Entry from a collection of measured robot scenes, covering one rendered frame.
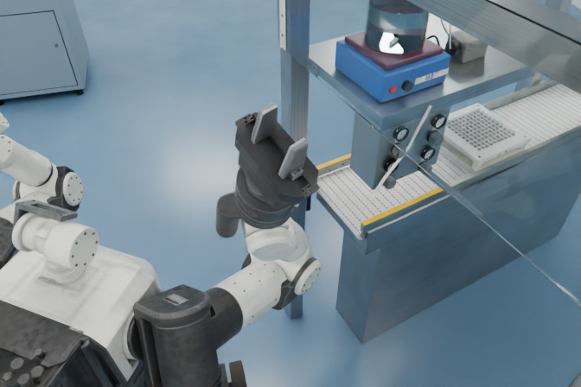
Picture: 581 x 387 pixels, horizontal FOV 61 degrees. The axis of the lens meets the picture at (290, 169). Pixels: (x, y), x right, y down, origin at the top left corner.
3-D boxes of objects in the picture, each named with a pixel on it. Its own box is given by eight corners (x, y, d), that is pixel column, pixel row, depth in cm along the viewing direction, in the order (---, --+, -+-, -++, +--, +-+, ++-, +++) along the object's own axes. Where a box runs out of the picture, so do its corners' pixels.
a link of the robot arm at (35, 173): (33, 136, 101) (82, 167, 119) (-14, 140, 102) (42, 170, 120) (25, 185, 97) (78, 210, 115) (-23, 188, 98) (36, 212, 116)
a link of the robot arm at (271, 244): (285, 237, 70) (303, 256, 82) (271, 181, 73) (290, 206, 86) (242, 251, 71) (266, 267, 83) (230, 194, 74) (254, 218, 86)
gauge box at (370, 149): (373, 191, 126) (382, 128, 113) (348, 167, 133) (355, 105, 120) (437, 163, 134) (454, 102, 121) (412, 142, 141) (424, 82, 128)
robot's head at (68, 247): (80, 288, 76) (63, 250, 70) (28, 269, 78) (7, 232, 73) (106, 256, 80) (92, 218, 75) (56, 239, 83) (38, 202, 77)
